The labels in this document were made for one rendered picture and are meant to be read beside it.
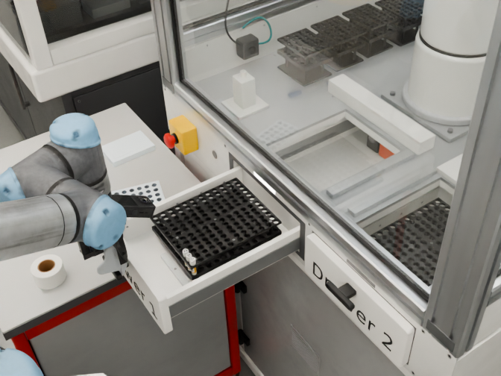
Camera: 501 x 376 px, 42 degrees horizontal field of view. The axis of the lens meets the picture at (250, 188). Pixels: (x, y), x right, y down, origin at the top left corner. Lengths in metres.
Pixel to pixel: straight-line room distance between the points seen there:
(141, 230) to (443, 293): 0.69
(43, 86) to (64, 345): 0.77
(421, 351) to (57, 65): 1.30
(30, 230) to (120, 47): 1.22
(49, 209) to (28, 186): 0.13
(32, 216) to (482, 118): 0.59
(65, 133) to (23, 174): 0.09
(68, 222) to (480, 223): 0.56
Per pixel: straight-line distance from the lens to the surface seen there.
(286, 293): 1.62
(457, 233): 0.99
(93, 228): 0.94
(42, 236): 0.91
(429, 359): 1.21
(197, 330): 1.83
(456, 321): 1.10
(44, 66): 1.97
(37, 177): 1.03
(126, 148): 1.82
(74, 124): 1.09
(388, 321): 1.21
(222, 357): 2.01
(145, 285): 1.27
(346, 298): 1.23
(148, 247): 1.44
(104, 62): 2.04
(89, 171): 1.11
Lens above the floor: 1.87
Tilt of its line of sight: 42 degrees down
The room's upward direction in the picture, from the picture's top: 3 degrees counter-clockwise
